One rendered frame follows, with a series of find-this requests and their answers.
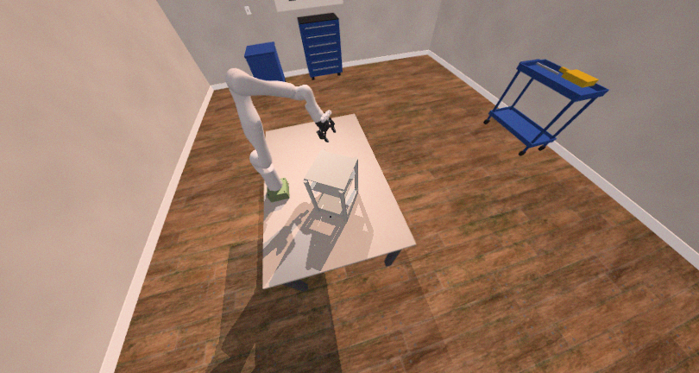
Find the grey open shelving unit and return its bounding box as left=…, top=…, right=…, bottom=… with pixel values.
left=303, top=149, right=358, bottom=222

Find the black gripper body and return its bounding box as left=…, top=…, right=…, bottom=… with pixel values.
left=315, top=120, right=330, bottom=132

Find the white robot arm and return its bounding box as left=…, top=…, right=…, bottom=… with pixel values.
left=225, top=68, right=331, bottom=191

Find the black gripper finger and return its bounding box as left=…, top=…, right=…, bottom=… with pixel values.
left=317, top=127, right=329, bottom=142
left=326, top=117, right=336, bottom=133

